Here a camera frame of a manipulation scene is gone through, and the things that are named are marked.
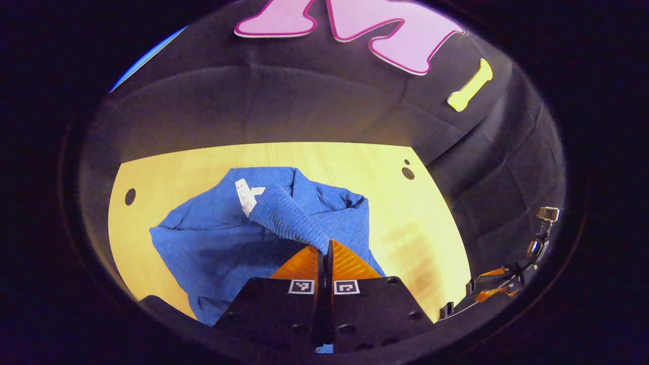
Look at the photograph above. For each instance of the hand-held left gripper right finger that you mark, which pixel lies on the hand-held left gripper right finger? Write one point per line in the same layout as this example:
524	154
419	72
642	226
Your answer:
370	314

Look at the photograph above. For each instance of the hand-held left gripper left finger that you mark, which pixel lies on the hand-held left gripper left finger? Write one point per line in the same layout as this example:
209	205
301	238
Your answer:
284	314

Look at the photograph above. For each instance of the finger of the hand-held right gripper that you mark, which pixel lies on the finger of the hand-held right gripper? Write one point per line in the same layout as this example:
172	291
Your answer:
492	275
494	294

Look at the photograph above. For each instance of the blue button shirt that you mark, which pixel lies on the blue button shirt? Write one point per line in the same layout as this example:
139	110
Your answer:
213	243

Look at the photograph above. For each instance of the black backdrop cloth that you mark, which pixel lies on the black backdrop cloth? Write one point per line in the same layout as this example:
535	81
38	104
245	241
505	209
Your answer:
253	101

